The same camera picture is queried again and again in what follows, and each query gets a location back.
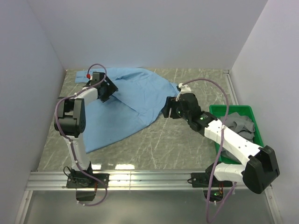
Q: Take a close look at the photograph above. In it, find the light blue long sleeve shirt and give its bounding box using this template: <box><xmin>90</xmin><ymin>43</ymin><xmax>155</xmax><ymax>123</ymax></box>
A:
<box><xmin>83</xmin><ymin>68</ymin><xmax>178</xmax><ymax>153</ymax></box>

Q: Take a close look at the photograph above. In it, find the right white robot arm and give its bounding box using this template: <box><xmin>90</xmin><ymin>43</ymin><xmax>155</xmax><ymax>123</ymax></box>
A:
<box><xmin>162</xmin><ymin>93</ymin><xmax>280</xmax><ymax>194</ymax></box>

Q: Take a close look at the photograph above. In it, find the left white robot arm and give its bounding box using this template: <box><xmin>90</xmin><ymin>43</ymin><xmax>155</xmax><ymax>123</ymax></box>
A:
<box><xmin>54</xmin><ymin>72</ymin><xmax>118</xmax><ymax>188</ymax></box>

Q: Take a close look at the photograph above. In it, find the grey long sleeve shirt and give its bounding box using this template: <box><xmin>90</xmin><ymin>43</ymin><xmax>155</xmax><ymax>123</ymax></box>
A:
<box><xmin>218</xmin><ymin>112</ymin><xmax>256</xmax><ymax>161</ymax></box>

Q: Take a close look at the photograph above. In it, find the green plastic bin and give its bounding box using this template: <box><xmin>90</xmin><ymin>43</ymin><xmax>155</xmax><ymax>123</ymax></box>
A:
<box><xmin>209</xmin><ymin>105</ymin><xmax>263</xmax><ymax>164</ymax></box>

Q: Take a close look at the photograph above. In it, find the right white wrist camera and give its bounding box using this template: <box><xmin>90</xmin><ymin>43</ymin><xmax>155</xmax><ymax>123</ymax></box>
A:
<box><xmin>176</xmin><ymin>83</ymin><xmax>192</xmax><ymax>101</ymax></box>

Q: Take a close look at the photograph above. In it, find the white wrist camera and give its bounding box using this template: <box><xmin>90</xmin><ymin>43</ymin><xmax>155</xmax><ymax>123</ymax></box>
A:
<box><xmin>86</xmin><ymin>72</ymin><xmax>93</xmax><ymax>81</ymax></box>
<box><xmin>176</xmin><ymin>83</ymin><xmax>192</xmax><ymax>101</ymax></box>

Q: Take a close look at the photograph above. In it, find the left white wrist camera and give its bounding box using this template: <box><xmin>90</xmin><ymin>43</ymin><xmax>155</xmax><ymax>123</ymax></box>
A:
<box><xmin>86</xmin><ymin>72</ymin><xmax>93</xmax><ymax>81</ymax></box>

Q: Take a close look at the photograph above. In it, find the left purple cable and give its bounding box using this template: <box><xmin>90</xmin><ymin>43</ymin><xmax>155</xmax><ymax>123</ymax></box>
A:
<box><xmin>54</xmin><ymin>63</ymin><xmax>108</xmax><ymax>207</ymax></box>

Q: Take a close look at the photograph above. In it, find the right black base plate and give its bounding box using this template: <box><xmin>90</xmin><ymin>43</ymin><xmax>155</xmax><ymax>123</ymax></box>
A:
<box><xmin>187</xmin><ymin>173</ymin><xmax>210</xmax><ymax>188</ymax></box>

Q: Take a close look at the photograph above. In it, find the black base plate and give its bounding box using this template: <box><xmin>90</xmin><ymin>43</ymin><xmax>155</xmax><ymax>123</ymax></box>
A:
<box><xmin>187</xmin><ymin>173</ymin><xmax>210</xmax><ymax>188</ymax></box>
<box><xmin>63</xmin><ymin>164</ymin><xmax>109</xmax><ymax>189</ymax></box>

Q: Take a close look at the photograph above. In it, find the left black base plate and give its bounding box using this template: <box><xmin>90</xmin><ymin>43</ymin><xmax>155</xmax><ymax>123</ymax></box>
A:
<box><xmin>63</xmin><ymin>164</ymin><xmax>109</xmax><ymax>189</ymax></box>

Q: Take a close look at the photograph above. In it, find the aluminium mounting rail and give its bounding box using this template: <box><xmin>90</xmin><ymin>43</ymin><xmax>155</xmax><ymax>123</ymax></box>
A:
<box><xmin>14</xmin><ymin>169</ymin><xmax>283</xmax><ymax>224</ymax></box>

